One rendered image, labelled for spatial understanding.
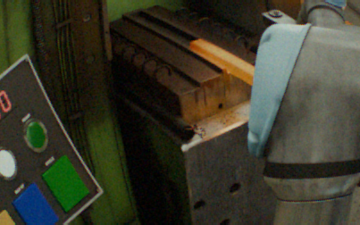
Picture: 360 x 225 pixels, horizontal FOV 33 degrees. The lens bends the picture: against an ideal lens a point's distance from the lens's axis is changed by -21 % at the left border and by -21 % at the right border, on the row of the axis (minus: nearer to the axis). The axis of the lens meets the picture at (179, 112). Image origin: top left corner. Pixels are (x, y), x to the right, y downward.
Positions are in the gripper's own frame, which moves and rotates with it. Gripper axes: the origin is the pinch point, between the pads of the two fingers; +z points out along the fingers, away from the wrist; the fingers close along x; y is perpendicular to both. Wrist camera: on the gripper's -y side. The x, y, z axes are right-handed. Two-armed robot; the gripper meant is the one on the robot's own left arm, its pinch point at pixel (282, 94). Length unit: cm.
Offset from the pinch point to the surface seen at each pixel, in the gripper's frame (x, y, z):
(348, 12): 233, -120, 183
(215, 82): -4.2, -12.7, 10.7
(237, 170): -4.7, 0.8, 22.5
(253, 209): -0.4, 7.3, 34.3
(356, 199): 83, 10, 110
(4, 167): -55, -4, -7
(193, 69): -5.6, -18.0, 12.2
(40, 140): -45.1, -7.3, -4.2
